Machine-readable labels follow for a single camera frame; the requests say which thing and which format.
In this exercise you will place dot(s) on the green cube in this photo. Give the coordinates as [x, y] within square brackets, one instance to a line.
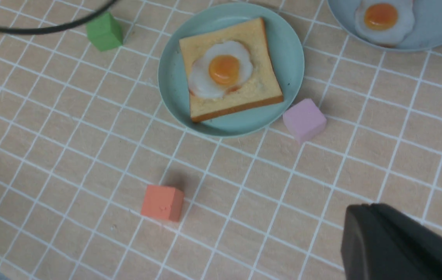
[104, 32]

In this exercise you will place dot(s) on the grey-blue egg plate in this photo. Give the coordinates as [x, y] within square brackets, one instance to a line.
[427, 32]

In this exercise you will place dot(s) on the orange-red cube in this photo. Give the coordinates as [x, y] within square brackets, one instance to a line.
[163, 203]

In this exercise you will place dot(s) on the toast slice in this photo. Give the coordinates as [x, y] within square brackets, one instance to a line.
[261, 89]

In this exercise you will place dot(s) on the pink cube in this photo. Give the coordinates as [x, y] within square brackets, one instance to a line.
[304, 121]

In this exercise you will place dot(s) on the teal center plate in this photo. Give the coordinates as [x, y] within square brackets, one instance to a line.
[285, 50]

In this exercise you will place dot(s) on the fried egg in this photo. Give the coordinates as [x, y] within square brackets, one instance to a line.
[223, 68]
[384, 22]

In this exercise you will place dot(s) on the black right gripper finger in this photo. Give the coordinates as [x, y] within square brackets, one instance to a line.
[381, 243]

